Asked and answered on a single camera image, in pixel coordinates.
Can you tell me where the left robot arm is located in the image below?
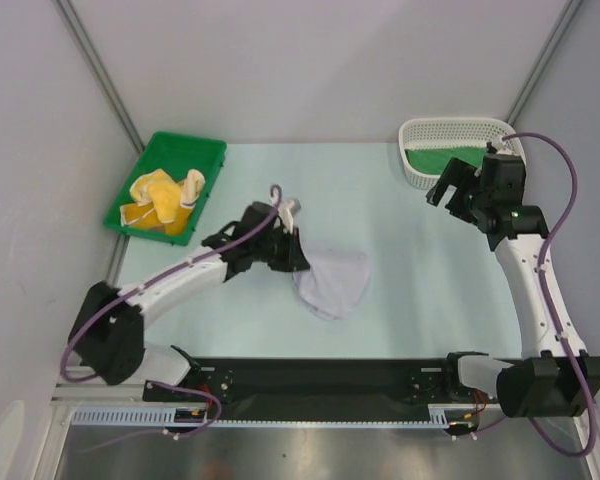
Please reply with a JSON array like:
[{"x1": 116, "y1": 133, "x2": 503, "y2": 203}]
[{"x1": 65, "y1": 199, "x2": 309, "y2": 400}]

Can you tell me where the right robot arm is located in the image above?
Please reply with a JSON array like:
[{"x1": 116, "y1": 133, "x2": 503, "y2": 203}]
[{"x1": 426, "y1": 153, "x2": 600, "y2": 418}]

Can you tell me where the aluminium frame rail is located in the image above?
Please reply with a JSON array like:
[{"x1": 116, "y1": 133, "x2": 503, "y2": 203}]
[{"x1": 51, "y1": 380, "x2": 144, "y2": 406}]

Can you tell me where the grey cable duct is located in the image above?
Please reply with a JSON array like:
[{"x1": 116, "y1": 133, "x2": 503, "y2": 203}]
[{"x1": 71, "y1": 405, "x2": 477, "y2": 431}]

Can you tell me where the white towel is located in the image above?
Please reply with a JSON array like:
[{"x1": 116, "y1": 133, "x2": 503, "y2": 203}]
[{"x1": 292, "y1": 245, "x2": 372, "y2": 321}]

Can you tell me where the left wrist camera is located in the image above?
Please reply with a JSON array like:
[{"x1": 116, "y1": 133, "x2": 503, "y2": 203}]
[{"x1": 278, "y1": 198, "x2": 301, "y2": 233}]

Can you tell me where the yellow towel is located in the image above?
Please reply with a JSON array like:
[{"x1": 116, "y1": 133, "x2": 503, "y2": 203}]
[{"x1": 119, "y1": 169, "x2": 206, "y2": 236}]

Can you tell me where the green plastic bin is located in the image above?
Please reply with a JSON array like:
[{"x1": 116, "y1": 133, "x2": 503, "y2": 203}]
[{"x1": 103, "y1": 132, "x2": 227, "y2": 246}]

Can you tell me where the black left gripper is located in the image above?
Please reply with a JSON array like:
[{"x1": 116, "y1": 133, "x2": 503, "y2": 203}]
[{"x1": 251, "y1": 225, "x2": 309, "y2": 272}]

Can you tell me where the green towel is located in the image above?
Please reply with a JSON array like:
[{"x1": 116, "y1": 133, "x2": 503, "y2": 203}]
[{"x1": 405, "y1": 146, "x2": 486, "y2": 175}]

